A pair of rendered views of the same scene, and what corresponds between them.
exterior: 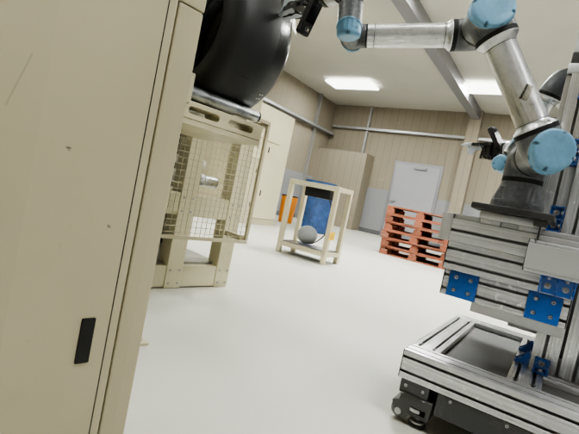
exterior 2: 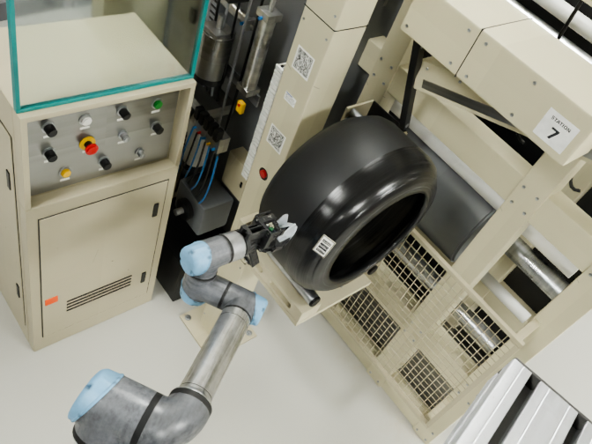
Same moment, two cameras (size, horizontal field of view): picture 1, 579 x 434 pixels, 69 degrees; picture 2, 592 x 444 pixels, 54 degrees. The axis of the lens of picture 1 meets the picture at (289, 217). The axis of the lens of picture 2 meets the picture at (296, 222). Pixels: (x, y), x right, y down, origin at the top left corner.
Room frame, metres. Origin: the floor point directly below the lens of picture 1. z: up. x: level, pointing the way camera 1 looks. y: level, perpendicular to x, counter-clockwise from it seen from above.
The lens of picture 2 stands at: (1.33, -0.93, 2.40)
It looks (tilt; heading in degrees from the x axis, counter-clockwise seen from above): 45 degrees down; 81
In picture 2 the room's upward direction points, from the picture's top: 24 degrees clockwise
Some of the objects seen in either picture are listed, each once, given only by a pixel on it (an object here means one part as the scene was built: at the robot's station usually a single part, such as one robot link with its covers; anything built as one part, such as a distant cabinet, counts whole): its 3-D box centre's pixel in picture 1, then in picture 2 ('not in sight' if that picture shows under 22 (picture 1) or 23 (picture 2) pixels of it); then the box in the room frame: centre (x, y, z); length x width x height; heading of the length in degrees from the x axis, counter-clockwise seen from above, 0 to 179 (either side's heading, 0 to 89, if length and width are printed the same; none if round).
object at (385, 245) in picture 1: (420, 236); not in sight; (6.70, -2.13, 0.39); 1.10 x 0.75 x 0.78; 60
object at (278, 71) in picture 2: not in sight; (266, 126); (1.36, 0.62, 1.19); 0.05 x 0.04 x 0.48; 48
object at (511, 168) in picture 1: (528, 158); not in sight; (1.32, -0.69, 0.88); 0.13 x 0.12 x 0.14; 169
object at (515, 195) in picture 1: (519, 195); not in sight; (1.32, -0.69, 0.77); 0.15 x 0.15 x 0.10
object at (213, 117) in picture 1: (219, 120); (277, 273); (1.55, 0.32, 0.83); 0.36 x 0.09 x 0.06; 138
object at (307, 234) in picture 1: (314, 220); not in sight; (4.46, -0.27, 0.40); 0.60 x 0.35 x 0.80; 57
